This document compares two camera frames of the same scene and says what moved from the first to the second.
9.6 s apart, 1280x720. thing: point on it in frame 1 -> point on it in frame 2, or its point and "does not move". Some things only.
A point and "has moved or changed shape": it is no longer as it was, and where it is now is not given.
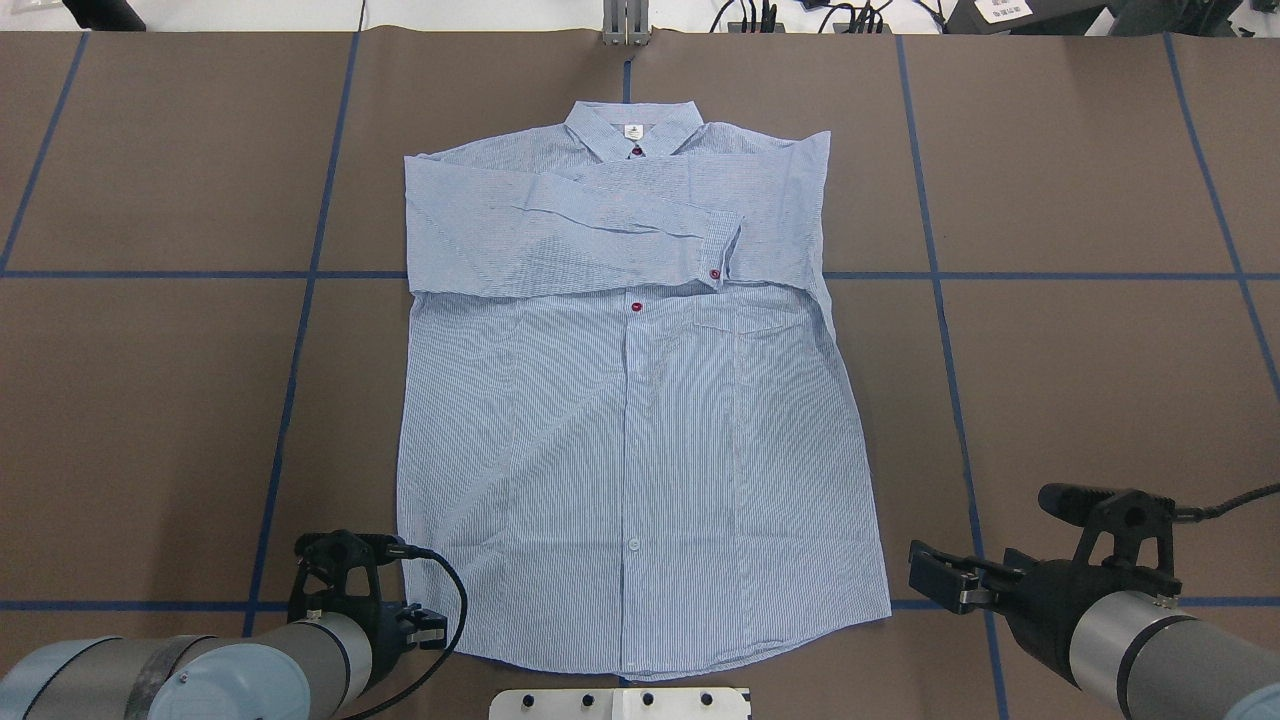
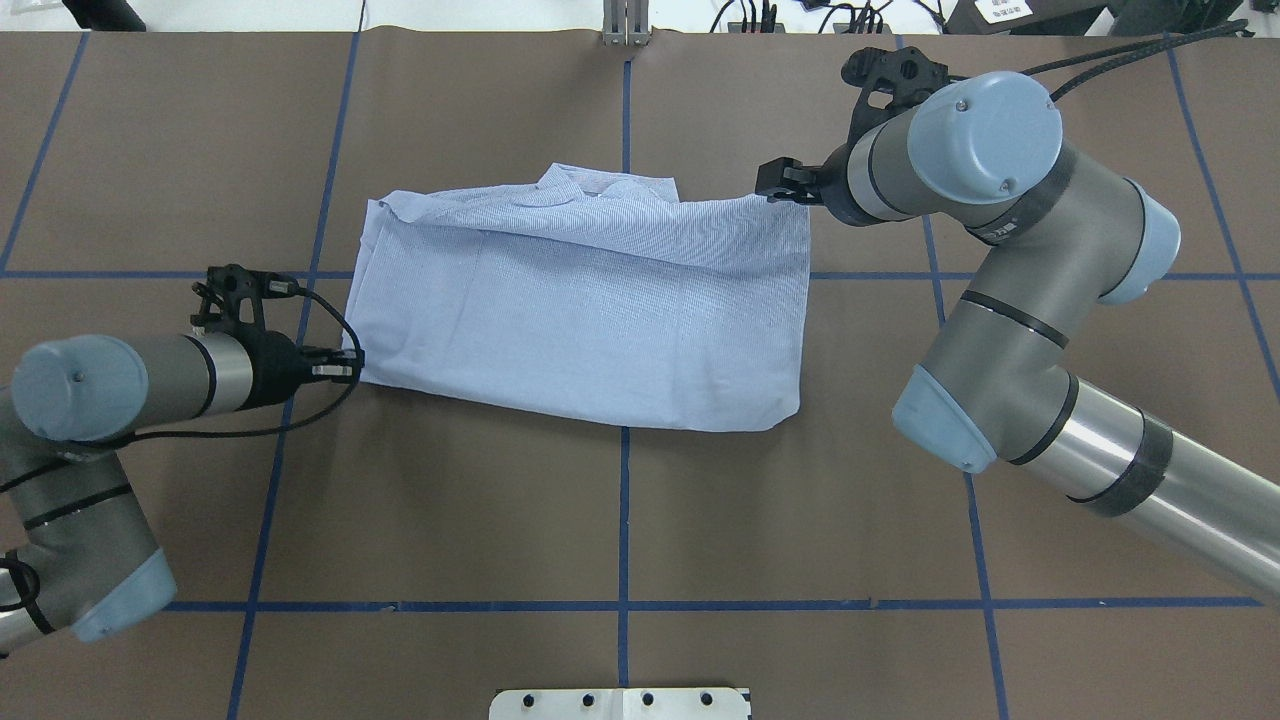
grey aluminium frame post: (626, 22) does not move
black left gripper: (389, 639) -> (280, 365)
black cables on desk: (764, 19) does not move
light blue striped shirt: (626, 422) has moved or changed shape
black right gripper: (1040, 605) -> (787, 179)
